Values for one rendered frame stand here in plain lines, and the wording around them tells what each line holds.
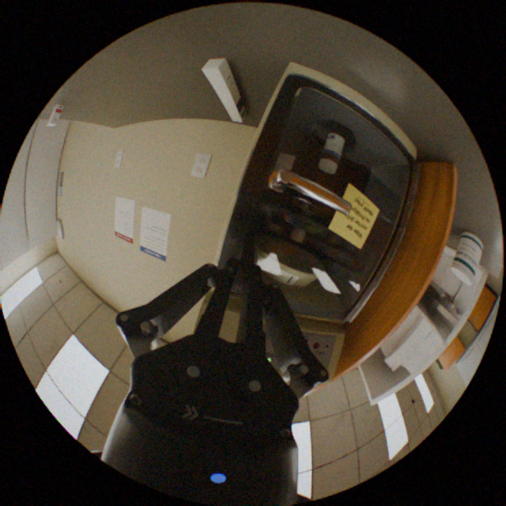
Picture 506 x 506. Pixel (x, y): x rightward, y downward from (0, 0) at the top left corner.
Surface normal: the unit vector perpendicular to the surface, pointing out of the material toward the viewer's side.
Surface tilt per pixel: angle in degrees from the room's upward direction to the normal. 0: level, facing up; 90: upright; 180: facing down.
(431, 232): 90
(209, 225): 90
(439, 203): 90
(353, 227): 90
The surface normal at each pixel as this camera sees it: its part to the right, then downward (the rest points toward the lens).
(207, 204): -0.07, 0.38
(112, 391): 0.31, -0.87
